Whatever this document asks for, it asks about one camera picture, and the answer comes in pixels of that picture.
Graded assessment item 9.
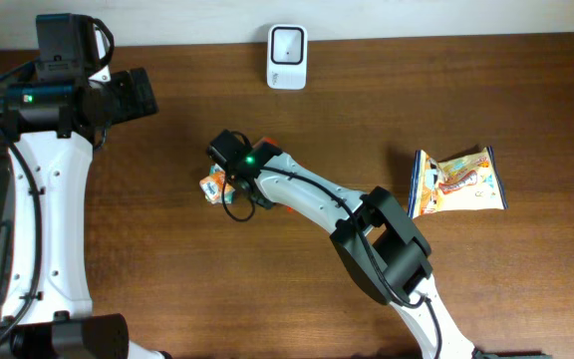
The beige wet wipes pack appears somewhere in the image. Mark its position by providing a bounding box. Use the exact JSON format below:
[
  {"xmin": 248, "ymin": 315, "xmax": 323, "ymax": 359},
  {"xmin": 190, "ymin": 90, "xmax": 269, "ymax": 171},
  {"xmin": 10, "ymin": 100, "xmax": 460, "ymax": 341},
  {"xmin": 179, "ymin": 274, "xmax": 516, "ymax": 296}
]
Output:
[{"xmin": 408, "ymin": 147, "xmax": 508, "ymax": 218}]

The red snack bag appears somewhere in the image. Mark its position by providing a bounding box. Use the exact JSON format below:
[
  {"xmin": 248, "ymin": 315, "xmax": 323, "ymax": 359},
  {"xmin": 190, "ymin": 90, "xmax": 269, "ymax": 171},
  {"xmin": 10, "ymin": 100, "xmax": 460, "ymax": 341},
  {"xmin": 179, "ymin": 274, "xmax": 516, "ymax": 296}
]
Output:
[{"xmin": 253, "ymin": 137, "xmax": 294, "ymax": 213}]

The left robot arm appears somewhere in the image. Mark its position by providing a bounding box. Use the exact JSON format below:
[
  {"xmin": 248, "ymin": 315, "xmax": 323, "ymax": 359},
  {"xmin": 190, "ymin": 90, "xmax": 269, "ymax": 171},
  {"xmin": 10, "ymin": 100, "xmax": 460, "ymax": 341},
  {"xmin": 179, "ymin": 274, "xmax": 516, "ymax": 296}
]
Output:
[{"xmin": 0, "ymin": 68, "xmax": 168, "ymax": 358}]

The green tissue pack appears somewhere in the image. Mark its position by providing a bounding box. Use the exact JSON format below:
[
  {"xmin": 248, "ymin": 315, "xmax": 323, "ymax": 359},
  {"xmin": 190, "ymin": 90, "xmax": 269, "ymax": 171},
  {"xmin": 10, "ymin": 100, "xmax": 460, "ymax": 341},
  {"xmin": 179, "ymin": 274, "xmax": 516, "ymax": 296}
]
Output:
[{"xmin": 209, "ymin": 164, "xmax": 235, "ymax": 204}]

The orange small tissue pack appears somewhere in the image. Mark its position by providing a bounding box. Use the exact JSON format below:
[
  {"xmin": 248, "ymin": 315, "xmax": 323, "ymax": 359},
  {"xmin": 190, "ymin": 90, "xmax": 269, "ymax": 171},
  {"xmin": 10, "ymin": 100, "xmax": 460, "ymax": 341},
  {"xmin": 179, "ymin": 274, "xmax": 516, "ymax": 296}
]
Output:
[{"xmin": 199, "ymin": 173, "xmax": 226, "ymax": 204}]

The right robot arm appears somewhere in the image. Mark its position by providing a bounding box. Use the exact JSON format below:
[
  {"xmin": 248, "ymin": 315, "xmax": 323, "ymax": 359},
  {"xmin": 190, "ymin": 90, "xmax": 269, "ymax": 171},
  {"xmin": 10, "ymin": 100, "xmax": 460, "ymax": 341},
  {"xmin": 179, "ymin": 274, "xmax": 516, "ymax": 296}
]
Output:
[{"xmin": 209, "ymin": 133, "xmax": 482, "ymax": 359}]

